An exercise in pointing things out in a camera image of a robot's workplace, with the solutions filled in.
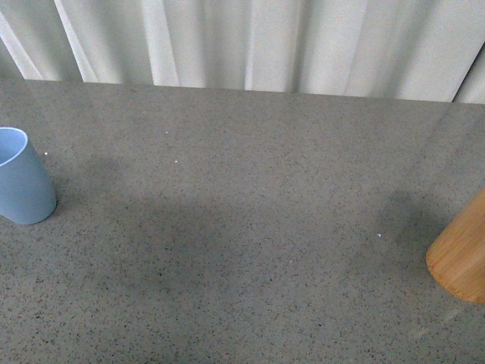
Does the light blue cup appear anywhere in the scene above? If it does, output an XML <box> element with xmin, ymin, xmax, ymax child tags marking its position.
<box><xmin>1</xmin><ymin>127</ymin><xmax>57</xmax><ymax>224</ymax></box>

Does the white curtain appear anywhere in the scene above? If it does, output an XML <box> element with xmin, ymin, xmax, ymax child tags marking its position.
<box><xmin>1</xmin><ymin>1</ymin><xmax>484</xmax><ymax>103</ymax></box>

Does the bamboo chopstick holder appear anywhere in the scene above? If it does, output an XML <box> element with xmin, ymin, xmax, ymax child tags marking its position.
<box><xmin>426</xmin><ymin>190</ymin><xmax>484</xmax><ymax>304</ymax></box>

